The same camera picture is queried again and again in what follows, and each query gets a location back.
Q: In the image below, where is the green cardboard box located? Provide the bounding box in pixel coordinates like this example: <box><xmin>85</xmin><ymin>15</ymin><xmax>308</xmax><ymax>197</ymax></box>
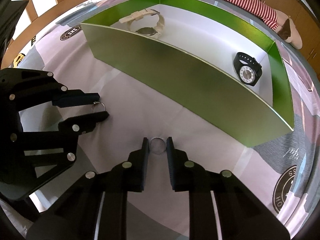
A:
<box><xmin>81</xmin><ymin>0</ymin><xmax>294</xmax><ymax>147</ymax></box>

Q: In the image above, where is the red striped plush toy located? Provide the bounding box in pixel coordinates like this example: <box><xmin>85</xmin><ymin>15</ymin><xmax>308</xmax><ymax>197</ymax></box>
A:
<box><xmin>224</xmin><ymin>0</ymin><xmax>303</xmax><ymax>49</ymax></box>

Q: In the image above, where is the plain silver ring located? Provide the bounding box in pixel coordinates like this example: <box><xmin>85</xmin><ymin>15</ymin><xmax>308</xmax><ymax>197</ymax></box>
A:
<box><xmin>149</xmin><ymin>136</ymin><xmax>167</xmax><ymax>155</ymax></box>

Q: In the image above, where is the wooden wardrobe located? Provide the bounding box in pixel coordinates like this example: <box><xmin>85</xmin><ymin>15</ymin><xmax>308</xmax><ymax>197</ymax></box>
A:
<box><xmin>259</xmin><ymin>0</ymin><xmax>319</xmax><ymax>76</ymax></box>

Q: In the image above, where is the black wrist watch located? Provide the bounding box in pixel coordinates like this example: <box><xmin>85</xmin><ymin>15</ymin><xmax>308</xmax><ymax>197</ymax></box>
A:
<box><xmin>233</xmin><ymin>52</ymin><xmax>263</xmax><ymax>87</ymax></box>

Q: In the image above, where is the silver ring with stone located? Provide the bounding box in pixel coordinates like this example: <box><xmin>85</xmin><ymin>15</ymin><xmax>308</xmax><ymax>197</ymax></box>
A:
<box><xmin>90</xmin><ymin>101</ymin><xmax>106</xmax><ymax>113</ymax></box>

